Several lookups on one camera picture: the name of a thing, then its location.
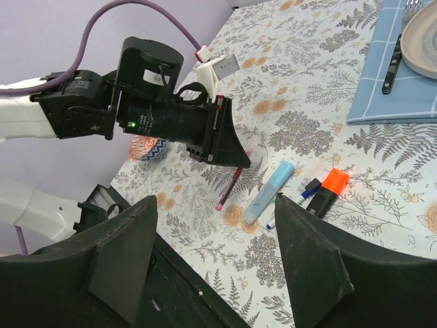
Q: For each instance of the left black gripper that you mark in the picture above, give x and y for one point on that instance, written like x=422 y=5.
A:
x=220 y=144

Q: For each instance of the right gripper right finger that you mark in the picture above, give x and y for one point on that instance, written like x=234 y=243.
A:
x=336 y=279

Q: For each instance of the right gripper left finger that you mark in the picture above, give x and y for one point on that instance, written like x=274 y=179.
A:
x=51 y=287

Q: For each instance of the red pen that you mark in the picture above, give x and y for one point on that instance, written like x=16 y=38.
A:
x=229 y=189

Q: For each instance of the light blue pen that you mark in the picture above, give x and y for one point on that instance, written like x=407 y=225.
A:
x=267 y=192

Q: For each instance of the black orange highlighter pen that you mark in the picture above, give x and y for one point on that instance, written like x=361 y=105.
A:
x=321 y=203

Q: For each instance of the dark blue pen cap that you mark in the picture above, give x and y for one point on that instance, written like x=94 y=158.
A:
x=311 y=188

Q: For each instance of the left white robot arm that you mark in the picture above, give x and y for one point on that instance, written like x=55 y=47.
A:
x=140 y=96

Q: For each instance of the red patterned small bowl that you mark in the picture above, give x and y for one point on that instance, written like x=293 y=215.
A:
x=146 y=148

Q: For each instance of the blue checked cloth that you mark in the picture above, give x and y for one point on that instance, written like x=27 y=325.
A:
x=382 y=97

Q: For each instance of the beige blue plate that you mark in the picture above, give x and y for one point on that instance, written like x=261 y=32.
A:
x=418 y=42

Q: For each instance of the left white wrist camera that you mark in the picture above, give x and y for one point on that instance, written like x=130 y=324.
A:
x=213 y=71

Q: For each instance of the fork with black handle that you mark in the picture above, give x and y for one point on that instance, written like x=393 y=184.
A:
x=411 y=9

